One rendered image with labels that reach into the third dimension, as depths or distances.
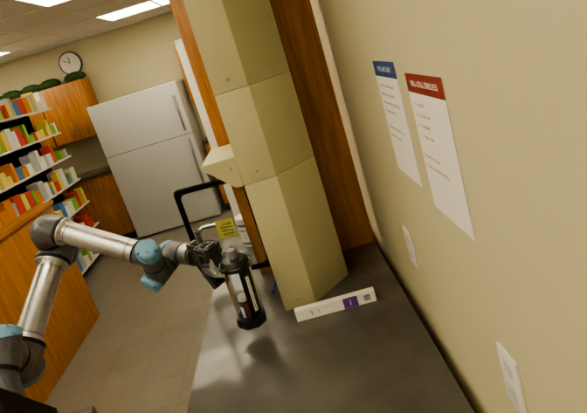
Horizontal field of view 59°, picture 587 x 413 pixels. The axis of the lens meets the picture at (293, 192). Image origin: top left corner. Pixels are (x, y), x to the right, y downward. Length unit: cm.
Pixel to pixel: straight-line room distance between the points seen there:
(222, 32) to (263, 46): 15
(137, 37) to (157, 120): 126
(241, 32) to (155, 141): 515
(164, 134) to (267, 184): 507
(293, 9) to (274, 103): 45
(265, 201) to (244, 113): 29
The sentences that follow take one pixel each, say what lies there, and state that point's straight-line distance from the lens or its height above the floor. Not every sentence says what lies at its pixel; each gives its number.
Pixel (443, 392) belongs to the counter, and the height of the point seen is 94.
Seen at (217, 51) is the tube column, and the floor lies 183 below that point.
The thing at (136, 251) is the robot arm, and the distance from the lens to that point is 169.
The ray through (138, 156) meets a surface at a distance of 682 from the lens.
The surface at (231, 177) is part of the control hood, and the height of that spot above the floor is 145.
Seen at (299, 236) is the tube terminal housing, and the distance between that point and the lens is 174.
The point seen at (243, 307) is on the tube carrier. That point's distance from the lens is 168.
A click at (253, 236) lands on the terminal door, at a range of 206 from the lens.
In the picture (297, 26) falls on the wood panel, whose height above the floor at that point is 185.
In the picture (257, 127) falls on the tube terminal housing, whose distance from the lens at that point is 164.
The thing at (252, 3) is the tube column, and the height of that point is 194.
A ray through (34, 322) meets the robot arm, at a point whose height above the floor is 121.
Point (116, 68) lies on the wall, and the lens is 745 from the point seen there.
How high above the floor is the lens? 178
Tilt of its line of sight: 15 degrees down
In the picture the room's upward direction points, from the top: 17 degrees counter-clockwise
